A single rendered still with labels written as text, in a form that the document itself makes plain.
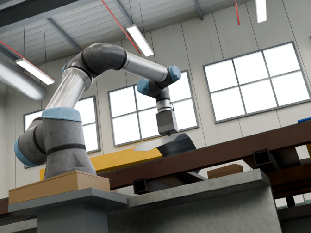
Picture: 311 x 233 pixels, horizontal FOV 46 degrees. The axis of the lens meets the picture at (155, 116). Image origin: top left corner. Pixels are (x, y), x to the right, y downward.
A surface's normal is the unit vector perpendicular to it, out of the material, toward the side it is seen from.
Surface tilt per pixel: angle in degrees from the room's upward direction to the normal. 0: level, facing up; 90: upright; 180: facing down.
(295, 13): 90
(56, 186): 90
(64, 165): 74
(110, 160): 90
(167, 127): 90
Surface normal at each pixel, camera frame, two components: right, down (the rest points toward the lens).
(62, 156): -0.06, -0.60
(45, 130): -0.65, -0.12
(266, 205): -0.40, -0.28
